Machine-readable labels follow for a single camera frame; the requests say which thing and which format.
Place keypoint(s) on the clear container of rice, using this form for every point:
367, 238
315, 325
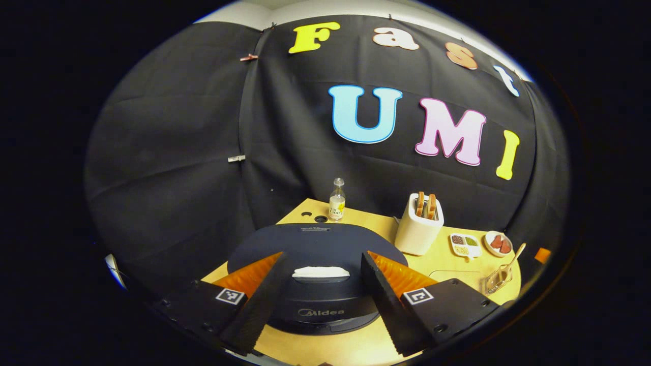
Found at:
457, 277

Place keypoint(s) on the white round plate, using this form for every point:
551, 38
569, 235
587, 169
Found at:
487, 246

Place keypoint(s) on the wooden spoon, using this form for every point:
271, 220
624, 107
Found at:
514, 256

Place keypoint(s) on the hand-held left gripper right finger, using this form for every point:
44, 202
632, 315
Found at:
389, 305

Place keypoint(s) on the red cloth clip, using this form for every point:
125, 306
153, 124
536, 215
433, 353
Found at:
249, 57

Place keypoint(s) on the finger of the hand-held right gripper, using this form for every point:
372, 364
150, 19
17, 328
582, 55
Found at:
542, 255

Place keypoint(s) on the red meat piece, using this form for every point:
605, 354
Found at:
497, 242
505, 246

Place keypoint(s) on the white divided dish of beans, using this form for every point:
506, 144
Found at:
465, 245

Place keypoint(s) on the dark blue rice cooker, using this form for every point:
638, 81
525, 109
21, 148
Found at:
320, 244

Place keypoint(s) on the toasted bread slice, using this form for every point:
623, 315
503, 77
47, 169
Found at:
420, 204
431, 206

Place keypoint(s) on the silver cloth clip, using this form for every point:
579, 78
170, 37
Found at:
236, 158

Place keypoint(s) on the black backdrop cloth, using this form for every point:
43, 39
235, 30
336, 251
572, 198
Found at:
168, 152

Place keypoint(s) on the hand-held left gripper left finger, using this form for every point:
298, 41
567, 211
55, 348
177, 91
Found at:
257, 310

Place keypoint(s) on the small glass bottle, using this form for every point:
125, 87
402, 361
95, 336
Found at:
336, 203

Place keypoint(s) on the white toaster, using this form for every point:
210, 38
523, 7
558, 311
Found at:
417, 236

